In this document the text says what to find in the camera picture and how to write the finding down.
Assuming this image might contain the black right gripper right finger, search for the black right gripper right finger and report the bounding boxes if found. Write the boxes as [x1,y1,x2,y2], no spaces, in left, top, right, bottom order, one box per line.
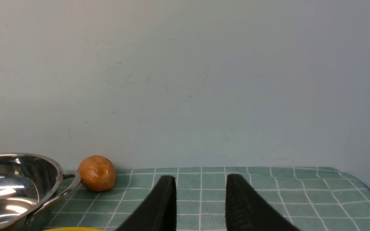
[225,174,299,231]

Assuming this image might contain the stainless steel pot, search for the stainless steel pot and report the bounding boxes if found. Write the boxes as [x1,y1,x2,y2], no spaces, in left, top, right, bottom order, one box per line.
[0,153,81,231]

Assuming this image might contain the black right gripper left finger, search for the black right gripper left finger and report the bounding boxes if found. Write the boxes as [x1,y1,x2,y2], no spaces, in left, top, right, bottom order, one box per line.
[116,175,177,231]

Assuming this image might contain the brown potato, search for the brown potato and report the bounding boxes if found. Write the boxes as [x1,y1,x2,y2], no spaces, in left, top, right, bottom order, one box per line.
[77,155,116,193]

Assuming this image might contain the yellow bamboo steamer basket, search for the yellow bamboo steamer basket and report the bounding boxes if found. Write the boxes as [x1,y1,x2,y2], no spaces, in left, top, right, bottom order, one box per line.
[43,227,104,231]

